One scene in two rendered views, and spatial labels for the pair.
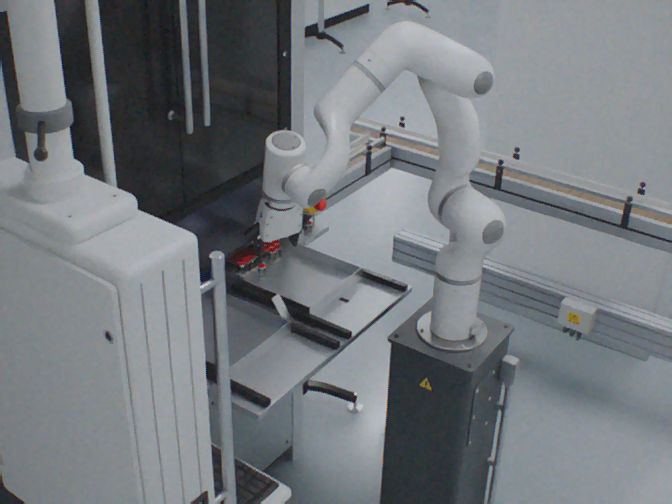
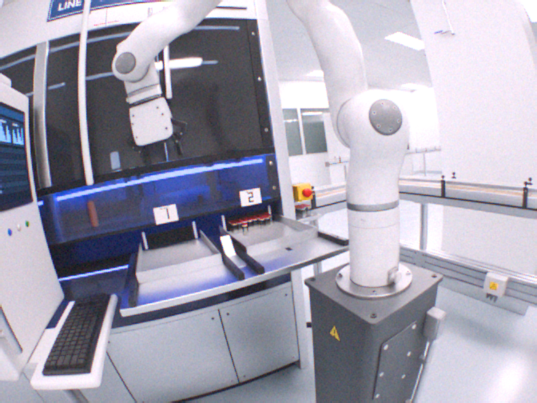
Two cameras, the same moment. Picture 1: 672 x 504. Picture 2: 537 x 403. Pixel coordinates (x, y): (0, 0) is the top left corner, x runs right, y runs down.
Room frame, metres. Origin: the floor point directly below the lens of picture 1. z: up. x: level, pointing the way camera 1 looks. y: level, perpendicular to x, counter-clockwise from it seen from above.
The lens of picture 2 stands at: (1.39, -0.42, 1.18)
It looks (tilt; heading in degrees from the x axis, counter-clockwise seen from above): 10 degrees down; 33
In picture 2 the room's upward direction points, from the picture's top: 8 degrees counter-clockwise
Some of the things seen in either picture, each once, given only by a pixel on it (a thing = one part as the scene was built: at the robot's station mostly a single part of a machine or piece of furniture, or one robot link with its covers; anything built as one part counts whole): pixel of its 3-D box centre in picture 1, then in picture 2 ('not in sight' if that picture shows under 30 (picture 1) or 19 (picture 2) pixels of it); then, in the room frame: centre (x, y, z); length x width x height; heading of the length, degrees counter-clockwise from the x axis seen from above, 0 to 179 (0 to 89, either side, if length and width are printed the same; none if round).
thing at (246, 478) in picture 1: (192, 460); (80, 326); (1.50, 0.31, 0.82); 0.40 x 0.14 x 0.02; 54
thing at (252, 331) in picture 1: (209, 326); (174, 252); (1.91, 0.32, 0.90); 0.34 x 0.26 x 0.04; 56
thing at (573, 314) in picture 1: (576, 315); (495, 284); (2.60, -0.85, 0.50); 0.12 x 0.05 x 0.09; 56
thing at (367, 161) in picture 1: (323, 177); (333, 193); (2.79, 0.05, 0.92); 0.69 x 0.16 x 0.16; 146
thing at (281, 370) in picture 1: (271, 315); (227, 254); (2.02, 0.17, 0.87); 0.70 x 0.48 x 0.02; 146
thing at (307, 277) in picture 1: (288, 272); (264, 231); (2.20, 0.13, 0.90); 0.34 x 0.26 x 0.04; 56
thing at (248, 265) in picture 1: (259, 258); (252, 224); (2.26, 0.23, 0.91); 0.18 x 0.02 x 0.05; 146
